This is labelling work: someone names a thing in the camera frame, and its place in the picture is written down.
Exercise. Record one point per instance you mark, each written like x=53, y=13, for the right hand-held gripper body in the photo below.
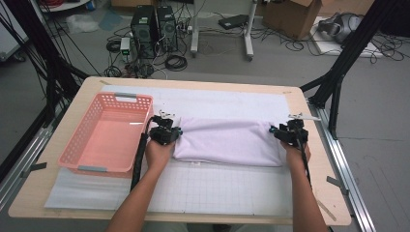
x=293, y=135

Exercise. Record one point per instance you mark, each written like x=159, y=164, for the open cardboard box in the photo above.
x=290, y=17

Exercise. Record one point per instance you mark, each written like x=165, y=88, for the clear plastic bag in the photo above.
x=82, y=23

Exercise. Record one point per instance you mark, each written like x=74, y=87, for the grey padded headset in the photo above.
x=338, y=27

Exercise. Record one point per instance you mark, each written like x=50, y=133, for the aluminium rail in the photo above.
x=19, y=164
x=348, y=180

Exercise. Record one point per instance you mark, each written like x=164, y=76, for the slim black computer tower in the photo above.
x=167, y=29

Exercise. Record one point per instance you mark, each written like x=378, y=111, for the person's right hand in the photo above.
x=298, y=159

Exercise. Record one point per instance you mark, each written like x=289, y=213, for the white metal stand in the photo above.
x=248, y=32

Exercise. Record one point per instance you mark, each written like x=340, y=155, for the person's left hand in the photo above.
x=159, y=158

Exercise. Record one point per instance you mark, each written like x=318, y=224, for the small white green device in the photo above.
x=125, y=46

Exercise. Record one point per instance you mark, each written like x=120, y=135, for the pink plastic basket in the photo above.
x=109, y=141

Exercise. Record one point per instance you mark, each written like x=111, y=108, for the light wooden table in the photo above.
x=316, y=96

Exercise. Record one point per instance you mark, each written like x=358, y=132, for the black flat device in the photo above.
x=233, y=22

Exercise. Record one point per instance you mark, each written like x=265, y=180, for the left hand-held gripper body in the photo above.
x=162, y=133

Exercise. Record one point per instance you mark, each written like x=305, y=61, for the lilac printed towel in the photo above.
x=228, y=141

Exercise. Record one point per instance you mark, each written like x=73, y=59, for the black frame strut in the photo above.
x=35, y=42
x=351, y=48

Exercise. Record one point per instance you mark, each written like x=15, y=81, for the white flat board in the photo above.
x=325, y=48

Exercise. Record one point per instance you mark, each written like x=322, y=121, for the large black computer tower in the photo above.
x=143, y=32

